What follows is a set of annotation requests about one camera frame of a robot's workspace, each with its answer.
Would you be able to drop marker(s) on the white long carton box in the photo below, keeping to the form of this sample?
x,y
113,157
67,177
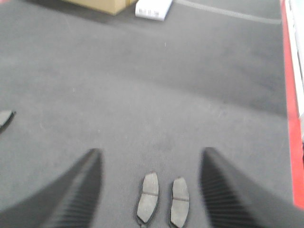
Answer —
x,y
153,9

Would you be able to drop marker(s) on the white control cabinet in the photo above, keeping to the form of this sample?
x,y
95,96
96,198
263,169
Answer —
x,y
295,20

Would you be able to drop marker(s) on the brown cardboard box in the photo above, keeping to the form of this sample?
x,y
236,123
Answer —
x,y
112,7

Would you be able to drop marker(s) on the dark grey brake pad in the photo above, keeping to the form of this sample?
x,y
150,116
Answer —
x,y
5,118
180,203
148,200

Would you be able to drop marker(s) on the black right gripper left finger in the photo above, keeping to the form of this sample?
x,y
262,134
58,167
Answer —
x,y
68,202

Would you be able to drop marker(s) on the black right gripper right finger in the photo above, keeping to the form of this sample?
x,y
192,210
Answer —
x,y
233,200

